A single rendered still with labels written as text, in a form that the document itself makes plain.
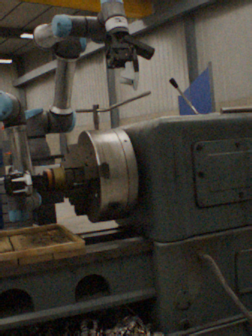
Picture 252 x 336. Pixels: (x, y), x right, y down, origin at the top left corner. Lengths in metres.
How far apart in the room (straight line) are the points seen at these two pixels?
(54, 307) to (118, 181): 0.42
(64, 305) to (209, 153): 0.65
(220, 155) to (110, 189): 0.38
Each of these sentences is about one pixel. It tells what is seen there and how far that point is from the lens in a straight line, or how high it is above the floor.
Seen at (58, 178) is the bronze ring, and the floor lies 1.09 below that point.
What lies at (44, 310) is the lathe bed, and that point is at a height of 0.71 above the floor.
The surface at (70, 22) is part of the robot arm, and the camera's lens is 1.44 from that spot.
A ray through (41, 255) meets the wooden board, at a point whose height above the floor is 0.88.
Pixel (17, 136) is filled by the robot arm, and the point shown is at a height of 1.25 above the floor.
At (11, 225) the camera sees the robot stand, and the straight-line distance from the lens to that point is 1.92.
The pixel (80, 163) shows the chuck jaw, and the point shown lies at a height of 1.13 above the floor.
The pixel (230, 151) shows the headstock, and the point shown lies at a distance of 1.36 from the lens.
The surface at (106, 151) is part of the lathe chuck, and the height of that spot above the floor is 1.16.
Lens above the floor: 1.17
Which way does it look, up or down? 3 degrees down
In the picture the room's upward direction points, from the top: 5 degrees counter-clockwise
